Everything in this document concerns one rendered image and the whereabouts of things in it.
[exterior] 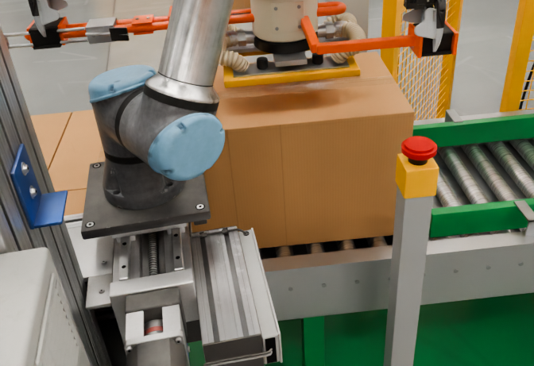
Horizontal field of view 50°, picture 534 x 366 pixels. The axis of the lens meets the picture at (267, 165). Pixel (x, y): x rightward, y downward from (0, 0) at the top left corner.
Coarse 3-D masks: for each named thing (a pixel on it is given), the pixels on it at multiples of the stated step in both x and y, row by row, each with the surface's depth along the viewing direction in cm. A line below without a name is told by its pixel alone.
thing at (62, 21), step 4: (56, 20) 146; (60, 20) 146; (64, 20) 146; (32, 24) 145; (48, 24) 144; (52, 24) 144; (56, 24) 143; (60, 24) 143; (64, 24) 146; (28, 28) 142; (32, 28) 142; (36, 28) 142; (60, 28) 142; (64, 28) 146; (60, 36) 143; (64, 44) 145
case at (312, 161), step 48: (240, 96) 157; (288, 96) 155; (336, 96) 153; (384, 96) 152; (240, 144) 145; (288, 144) 146; (336, 144) 147; (384, 144) 148; (240, 192) 153; (288, 192) 154; (336, 192) 156; (384, 192) 157; (288, 240) 164; (336, 240) 165
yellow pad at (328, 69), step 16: (256, 64) 147; (272, 64) 147; (304, 64) 145; (320, 64) 145; (336, 64) 144; (352, 64) 145; (224, 80) 142; (240, 80) 142; (256, 80) 142; (272, 80) 142; (288, 80) 142; (304, 80) 143
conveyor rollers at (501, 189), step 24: (504, 144) 203; (528, 144) 201; (456, 168) 193; (480, 168) 194; (504, 168) 196; (480, 192) 180; (504, 192) 180; (528, 192) 181; (384, 240) 165; (432, 240) 166
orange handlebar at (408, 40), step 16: (144, 16) 147; (160, 16) 148; (240, 16) 145; (304, 16) 141; (320, 16) 147; (64, 32) 143; (80, 32) 143; (128, 32) 144; (144, 32) 145; (304, 32) 135; (320, 48) 125; (336, 48) 125; (352, 48) 126; (368, 48) 126
